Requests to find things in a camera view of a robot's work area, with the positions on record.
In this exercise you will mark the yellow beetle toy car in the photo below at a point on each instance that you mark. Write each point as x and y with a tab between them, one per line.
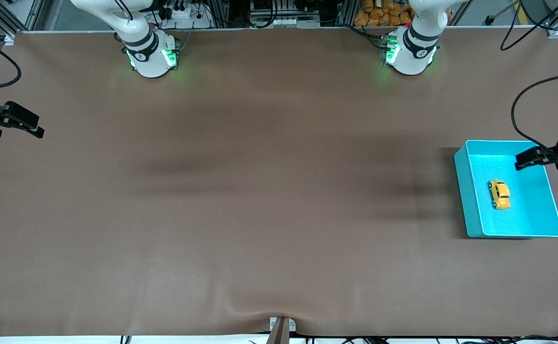
499	194

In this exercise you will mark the turquoise plastic bin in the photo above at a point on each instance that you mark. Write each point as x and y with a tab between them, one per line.
532	215

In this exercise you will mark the white power strip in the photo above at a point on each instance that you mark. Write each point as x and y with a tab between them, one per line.
186	16

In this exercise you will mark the brown table mat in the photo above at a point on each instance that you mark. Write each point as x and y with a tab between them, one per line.
260	191

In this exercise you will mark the white connector strip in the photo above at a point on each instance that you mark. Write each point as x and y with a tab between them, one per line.
284	22

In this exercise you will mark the metal table clamp bracket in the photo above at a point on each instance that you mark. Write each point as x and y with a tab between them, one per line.
279	334

